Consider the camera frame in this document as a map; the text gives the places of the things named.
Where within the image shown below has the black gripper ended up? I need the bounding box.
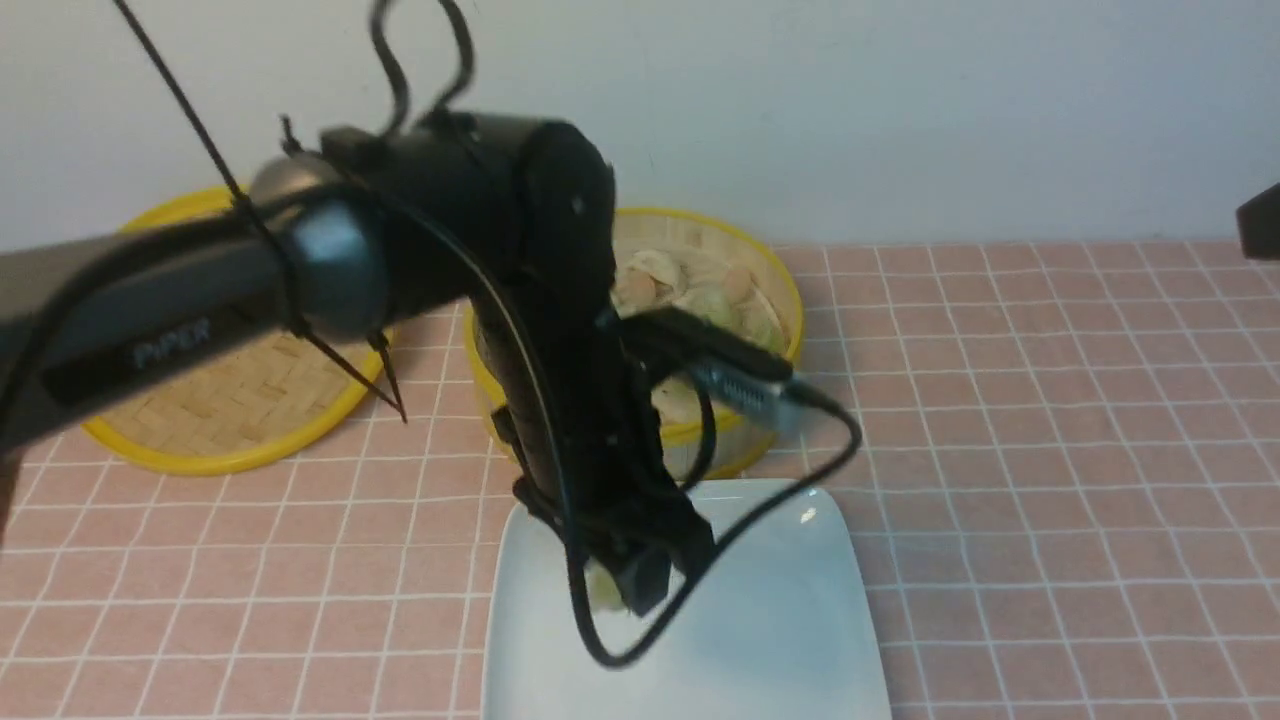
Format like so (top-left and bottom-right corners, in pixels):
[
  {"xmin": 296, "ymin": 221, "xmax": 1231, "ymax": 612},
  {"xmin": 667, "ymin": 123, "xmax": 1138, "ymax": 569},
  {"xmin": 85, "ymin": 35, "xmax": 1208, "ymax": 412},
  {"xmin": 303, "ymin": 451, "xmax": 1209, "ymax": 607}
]
[{"xmin": 471, "ymin": 292, "xmax": 717, "ymax": 618}]

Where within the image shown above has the pale green steamed dumpling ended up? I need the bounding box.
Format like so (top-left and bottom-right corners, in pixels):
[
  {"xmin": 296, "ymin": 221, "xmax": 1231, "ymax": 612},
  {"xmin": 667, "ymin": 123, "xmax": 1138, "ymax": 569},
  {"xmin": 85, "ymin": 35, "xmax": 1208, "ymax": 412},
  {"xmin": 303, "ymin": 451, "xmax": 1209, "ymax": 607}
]
[{"xmin": 584, "ymin": 559, "xmax": 628, "ymax": 612}]

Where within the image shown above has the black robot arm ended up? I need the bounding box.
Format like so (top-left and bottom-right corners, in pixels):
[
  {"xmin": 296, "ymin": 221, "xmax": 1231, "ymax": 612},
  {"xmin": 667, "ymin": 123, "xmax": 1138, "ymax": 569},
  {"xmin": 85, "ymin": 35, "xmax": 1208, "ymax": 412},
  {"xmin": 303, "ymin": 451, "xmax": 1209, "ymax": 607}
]
[{"xmin": 3, "ymin": 113, "xmax": 721, "ymax": 616}]

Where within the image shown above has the white square plate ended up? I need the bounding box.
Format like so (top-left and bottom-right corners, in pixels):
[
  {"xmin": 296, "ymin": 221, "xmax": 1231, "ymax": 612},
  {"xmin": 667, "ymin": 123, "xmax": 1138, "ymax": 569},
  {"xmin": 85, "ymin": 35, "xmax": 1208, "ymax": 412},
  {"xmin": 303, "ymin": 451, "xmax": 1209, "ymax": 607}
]
[{"xmin": 481, "ymin": 488, "xmax": 891, "ymax": 719}]

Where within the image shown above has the yellow rimmed bamboo steamer basket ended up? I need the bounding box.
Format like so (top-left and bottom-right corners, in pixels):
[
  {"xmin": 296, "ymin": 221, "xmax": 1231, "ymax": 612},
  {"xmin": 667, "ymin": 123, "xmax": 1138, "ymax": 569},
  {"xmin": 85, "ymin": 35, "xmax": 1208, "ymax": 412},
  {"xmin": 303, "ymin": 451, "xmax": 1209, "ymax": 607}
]
[{"xmin": 466, "ymin": 208, "xmax": 805, "ymax": 480}]

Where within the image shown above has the yellow rimmed bamboo steamer lid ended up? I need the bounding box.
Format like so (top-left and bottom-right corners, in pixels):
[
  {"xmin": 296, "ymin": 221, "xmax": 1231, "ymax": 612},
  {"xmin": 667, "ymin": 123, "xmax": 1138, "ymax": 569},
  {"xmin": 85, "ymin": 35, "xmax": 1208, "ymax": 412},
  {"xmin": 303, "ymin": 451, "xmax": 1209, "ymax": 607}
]
[{"xmin": 82, "ymin": 186, "xmax": 396, "ymax": 477}]

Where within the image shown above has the pink checkered tablecloth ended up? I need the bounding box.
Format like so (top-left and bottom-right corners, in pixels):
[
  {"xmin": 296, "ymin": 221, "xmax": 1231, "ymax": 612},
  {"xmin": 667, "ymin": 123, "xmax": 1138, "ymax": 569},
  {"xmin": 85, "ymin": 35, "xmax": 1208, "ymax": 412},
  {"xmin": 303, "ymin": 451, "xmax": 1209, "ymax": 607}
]
[{"xmin": 1, "ymin": 243, "xmax": 1279, "ymax": 719}]

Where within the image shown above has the dark object at right edge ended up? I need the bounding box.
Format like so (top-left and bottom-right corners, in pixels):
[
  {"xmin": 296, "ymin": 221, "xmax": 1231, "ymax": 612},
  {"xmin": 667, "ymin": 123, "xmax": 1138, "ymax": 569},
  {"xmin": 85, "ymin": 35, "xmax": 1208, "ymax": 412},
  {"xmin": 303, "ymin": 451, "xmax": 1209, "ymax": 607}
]
[{"xmin": 1235, "ymin": 183, "xmax": 1280, "ymax": 261}]

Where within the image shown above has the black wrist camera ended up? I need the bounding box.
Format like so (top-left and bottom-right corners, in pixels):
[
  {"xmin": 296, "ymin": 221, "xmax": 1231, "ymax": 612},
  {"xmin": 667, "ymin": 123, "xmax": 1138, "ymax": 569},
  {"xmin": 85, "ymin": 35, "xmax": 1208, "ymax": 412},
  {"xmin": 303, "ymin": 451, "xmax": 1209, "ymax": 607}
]
[{"xmin": 618, "ymin": 307, "xmax": 842, "ymax": 433}]

